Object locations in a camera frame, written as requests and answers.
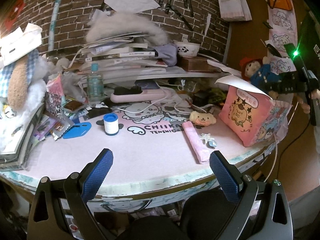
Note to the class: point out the blue plastic tag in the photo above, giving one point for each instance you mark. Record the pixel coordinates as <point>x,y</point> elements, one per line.
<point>77,130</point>

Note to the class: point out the black hair clip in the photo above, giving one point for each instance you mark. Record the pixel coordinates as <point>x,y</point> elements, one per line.
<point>272,50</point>

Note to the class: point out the blue star charm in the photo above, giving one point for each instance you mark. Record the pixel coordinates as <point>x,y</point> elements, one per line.
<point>212,143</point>

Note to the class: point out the clear plastic water bottle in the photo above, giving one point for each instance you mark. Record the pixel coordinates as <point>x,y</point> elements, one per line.
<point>95,87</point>

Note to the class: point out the brown box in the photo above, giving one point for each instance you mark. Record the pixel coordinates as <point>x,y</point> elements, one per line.
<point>197,63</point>

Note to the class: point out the purple cloth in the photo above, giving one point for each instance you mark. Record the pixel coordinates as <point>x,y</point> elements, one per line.
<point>167,53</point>

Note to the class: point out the bear plush with red hat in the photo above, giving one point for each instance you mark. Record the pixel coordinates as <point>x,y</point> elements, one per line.
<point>260,73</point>

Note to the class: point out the white panda bowl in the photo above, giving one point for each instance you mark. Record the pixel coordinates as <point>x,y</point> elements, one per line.
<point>188,50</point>

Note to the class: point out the white jar with blue lid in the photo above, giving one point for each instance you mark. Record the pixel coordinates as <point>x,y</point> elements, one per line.
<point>111,126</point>

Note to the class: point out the silver zigzag foil packet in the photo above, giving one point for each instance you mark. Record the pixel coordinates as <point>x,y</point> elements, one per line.
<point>60,128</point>

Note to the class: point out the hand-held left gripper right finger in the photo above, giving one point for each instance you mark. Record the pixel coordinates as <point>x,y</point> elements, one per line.
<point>225,177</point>

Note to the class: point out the grey fluffy fur item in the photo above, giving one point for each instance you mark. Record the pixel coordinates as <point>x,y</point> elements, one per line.
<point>125,25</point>

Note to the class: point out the pink hairbrush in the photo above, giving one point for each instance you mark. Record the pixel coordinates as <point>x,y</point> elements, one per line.
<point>140,96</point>

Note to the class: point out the pink cartoon paper bag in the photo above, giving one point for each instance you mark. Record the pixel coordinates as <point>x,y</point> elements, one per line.
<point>245,115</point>

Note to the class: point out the rolled poster tube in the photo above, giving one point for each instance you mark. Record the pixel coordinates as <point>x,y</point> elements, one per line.
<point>56,12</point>

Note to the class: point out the small yellow dog plush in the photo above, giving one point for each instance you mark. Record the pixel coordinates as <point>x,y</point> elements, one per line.
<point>201,117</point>

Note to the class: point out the stack of books and papers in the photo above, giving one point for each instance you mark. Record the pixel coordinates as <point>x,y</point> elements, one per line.
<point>125,55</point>

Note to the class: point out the pile of large books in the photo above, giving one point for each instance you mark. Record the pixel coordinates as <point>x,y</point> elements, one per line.
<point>22,145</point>

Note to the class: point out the person's right hand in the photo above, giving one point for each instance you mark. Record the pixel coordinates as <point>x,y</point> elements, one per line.
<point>304,106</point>

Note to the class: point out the red paper decoration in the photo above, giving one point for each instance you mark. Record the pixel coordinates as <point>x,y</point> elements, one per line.
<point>15,11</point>

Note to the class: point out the green snack packet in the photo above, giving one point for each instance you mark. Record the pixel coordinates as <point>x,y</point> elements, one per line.
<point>217,95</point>

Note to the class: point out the brown square wallet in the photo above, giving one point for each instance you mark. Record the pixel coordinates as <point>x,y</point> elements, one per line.
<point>73,105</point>

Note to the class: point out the white folded paper sheet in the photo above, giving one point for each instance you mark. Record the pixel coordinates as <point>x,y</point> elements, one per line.
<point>237,82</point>

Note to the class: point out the white paper bag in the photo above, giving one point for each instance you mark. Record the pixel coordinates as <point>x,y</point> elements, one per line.
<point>232,2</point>

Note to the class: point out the long pink box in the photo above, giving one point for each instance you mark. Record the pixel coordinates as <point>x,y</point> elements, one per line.
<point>196,142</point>

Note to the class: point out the pink cartoon snack bag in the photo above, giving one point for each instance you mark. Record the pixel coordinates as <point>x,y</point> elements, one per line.
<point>55,97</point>

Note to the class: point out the black chair seat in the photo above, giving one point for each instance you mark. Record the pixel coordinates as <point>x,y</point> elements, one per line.
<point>175,227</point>

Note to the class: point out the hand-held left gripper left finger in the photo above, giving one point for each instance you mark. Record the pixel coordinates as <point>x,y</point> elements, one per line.
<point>97,172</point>

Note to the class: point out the large white dog plush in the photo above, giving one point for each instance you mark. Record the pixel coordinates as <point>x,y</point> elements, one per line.
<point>17,85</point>

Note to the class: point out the purple card packet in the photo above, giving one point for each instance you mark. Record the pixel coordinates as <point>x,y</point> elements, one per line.
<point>42,130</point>

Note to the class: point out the black tape strips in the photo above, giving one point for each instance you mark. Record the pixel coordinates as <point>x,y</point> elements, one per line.
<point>186,2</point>

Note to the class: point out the white shelf board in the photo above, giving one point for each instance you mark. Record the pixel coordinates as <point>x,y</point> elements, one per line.
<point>175,74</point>

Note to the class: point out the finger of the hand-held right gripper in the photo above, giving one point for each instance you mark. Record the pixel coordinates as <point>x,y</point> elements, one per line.
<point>290,87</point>

